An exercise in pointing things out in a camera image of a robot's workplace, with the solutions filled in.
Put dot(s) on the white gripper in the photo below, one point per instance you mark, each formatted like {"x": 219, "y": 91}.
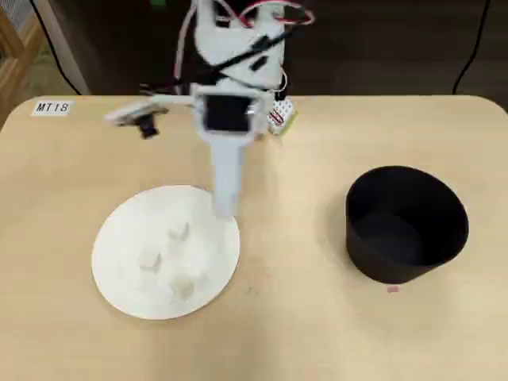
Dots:
{"x": 225, "y": 115}

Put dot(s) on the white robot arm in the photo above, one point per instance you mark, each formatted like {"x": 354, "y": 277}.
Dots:
{"x": 222, "y": 43}

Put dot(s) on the black pot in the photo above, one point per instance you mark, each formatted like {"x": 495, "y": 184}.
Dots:
{"x": 397, "y": 262}

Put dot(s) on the white MT18 label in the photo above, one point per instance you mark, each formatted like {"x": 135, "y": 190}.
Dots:
{"x": 51, "y": 108}

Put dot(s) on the white cube block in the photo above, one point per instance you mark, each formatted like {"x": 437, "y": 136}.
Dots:
{"x": 178, "y": 234}
{"x": 150, "y": 261}
{"x": 182, "y": 289}

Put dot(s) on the white paper plate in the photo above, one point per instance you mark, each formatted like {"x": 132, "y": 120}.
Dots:
{"x": 127, "y": 238}

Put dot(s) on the wooden furniture frame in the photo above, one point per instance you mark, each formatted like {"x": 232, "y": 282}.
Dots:
{"x": 10, "y": 79}

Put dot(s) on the small pink sticker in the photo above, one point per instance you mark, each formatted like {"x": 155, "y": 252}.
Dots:
{"x": 393, "y": 289}

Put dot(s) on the wrist camera on white mount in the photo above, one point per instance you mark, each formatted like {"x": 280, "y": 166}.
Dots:
{"x": 131, "y": 113}

